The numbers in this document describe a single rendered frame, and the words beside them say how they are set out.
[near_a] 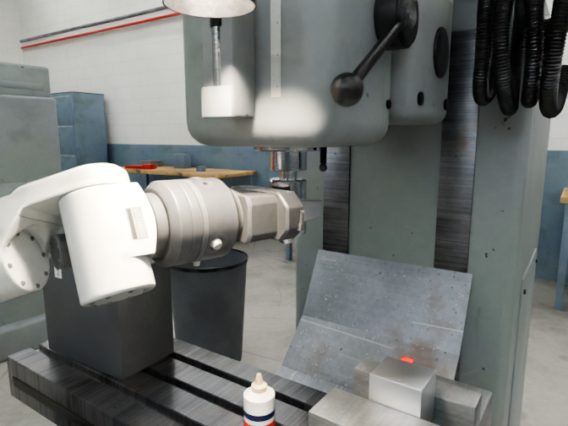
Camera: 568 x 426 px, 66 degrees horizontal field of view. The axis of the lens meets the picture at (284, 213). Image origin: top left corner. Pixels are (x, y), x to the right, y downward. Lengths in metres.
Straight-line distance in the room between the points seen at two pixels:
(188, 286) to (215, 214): 2.02
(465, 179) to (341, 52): 0.45
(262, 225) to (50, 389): 0.54
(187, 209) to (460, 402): 0.37
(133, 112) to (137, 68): 0.69
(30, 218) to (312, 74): 0.29
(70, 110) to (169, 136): 1.64
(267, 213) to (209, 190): 0.07
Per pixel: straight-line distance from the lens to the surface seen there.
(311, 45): 0.44
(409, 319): 0.88
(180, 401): 0.76
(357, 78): 0.40
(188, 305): 2.51
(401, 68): 0.60
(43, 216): 0.47
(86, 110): 7.84
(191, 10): 0.41
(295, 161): 0.53
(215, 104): 0.45
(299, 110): 0.44
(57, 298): 0.92
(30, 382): 0.96
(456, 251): 0.87
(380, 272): 0.92
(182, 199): 0.43
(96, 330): 0.85
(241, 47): 0.46
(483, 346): 0.92
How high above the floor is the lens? 1.32
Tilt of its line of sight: 10 degrees down
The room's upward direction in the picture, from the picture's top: straight up
